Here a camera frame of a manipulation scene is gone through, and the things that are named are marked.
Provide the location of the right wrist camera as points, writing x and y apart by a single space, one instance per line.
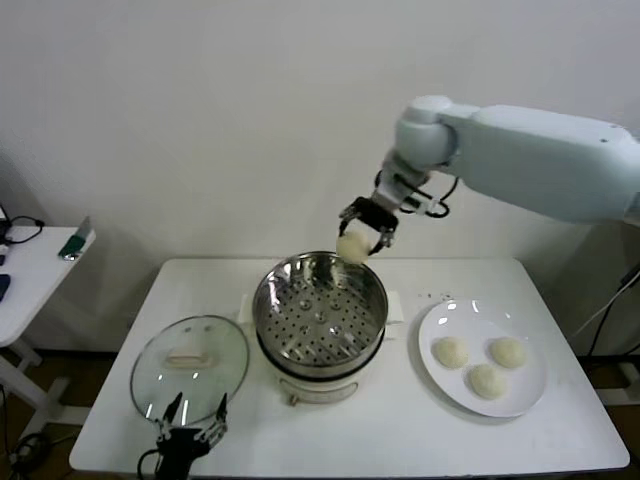
425 204

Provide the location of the grey cabinet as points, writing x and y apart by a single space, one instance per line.
631 320

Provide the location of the perforated steel steamer basket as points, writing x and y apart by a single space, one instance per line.
320 320

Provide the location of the black device at table edge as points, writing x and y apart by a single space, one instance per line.
2 215

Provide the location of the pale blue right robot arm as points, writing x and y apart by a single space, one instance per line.
540 155

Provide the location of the dark blue flat object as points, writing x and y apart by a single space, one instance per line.
4 287

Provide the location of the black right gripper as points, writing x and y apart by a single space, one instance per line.
372 213

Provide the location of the white metal floor frame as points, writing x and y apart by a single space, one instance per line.
625 395

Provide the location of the round glass pot lid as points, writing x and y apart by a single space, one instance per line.
212 345

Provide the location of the white side table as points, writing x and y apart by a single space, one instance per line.
35 280

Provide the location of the white steamed baozi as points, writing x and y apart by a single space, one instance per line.
450 352
352 247
508 351
487 381

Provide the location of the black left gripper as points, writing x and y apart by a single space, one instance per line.
180 452

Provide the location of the large white plate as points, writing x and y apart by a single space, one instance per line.
530 382

